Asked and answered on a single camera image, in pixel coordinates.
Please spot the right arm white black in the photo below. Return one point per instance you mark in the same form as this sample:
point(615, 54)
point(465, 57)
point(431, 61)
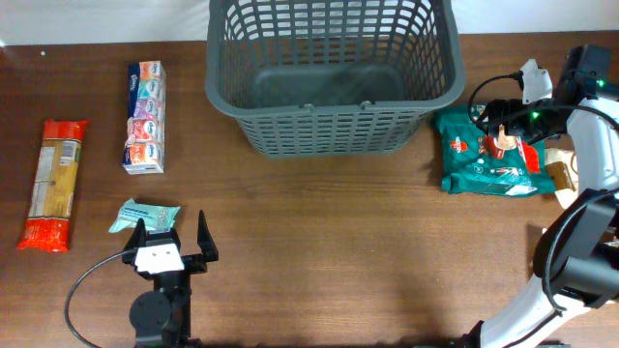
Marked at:
point(573, 270)

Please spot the beige rice bag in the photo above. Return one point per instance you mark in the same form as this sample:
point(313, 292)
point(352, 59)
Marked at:
point(561, 166)

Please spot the green cocoa bag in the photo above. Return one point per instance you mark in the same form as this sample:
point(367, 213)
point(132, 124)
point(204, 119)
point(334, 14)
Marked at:
point(475, 162)

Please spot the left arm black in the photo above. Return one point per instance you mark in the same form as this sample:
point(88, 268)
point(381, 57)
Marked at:
point(162, 317)

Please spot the multicolour tissue pack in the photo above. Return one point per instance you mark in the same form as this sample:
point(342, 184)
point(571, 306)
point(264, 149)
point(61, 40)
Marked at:
point(145, 142)

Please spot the teal wet wipes packet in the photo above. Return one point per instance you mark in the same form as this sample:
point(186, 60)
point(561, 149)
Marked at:
point(154, 217)

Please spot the grey plastic basket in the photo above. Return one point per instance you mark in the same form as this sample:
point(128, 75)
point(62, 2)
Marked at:
point(332, 77)

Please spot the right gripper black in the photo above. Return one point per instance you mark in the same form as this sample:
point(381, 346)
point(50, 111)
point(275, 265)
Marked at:
point(512, 126)

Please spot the orange spaghetti packet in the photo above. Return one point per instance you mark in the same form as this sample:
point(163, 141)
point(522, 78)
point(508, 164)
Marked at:
point(47, 225)

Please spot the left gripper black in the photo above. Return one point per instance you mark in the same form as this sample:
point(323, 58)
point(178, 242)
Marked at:
point(197, 264)

